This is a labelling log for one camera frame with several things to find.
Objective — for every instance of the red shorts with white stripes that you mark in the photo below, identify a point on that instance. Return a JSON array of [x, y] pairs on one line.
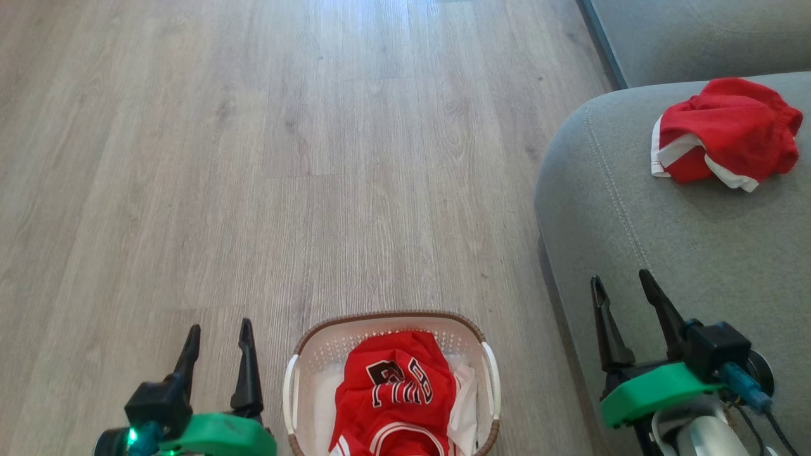
[[728, 130]]

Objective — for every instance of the white garment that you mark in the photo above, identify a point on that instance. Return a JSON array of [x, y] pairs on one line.
[[466, 405]]

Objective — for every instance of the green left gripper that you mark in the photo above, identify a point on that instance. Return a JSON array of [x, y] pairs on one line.
[[218, 436]]

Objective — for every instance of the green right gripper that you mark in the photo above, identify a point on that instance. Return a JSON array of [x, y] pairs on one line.
[[652, 391]]

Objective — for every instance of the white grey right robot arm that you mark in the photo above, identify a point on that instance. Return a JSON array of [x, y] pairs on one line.
[[697, 437]]

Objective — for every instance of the grey and yellow sofa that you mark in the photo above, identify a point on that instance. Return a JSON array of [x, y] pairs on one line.
[[665, 240]]

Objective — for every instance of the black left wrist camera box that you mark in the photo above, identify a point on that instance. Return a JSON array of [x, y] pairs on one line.
[[158, 405]]

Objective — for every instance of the white woven-rim laundry basket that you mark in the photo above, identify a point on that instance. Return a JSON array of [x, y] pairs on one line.
[[304, 373]]

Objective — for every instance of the red basketball jersey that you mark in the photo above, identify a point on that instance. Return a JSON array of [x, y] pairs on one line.
[[396, 392]]

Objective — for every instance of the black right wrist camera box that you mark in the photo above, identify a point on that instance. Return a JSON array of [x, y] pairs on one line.
[[719, 349]]

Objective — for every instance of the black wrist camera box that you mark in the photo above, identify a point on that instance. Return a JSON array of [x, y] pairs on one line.
[[719, 349], [158, 405]]

